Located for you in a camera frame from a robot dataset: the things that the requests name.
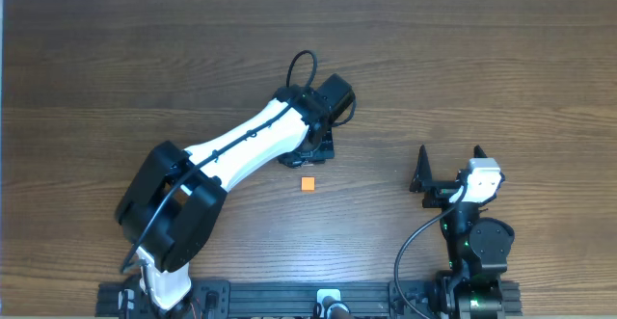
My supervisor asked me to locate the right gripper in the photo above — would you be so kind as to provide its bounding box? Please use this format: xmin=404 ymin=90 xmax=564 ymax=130
xmin=409 ymin=144 xmax=489 ymax=209

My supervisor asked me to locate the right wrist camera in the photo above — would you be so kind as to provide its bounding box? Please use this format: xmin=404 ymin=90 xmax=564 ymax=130
xmin=448 ymin=157 xmax=503 ymax=205

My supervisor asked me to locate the mounting rail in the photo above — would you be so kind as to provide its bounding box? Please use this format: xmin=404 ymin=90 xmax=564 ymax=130
xmin=94 ymin=279 xmax=523 ymax=319

